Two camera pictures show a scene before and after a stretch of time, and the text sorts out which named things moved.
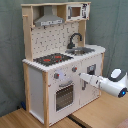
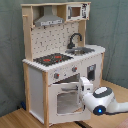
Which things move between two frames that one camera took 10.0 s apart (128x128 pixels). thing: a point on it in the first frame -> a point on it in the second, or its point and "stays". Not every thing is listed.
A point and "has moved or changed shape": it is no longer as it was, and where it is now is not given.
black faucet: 71,45 stays
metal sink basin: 78,51 stays
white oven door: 64,99 has moved or changed shape
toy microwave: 78,11 stays
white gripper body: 91,79 -> 85,88
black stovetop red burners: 52,58 stays
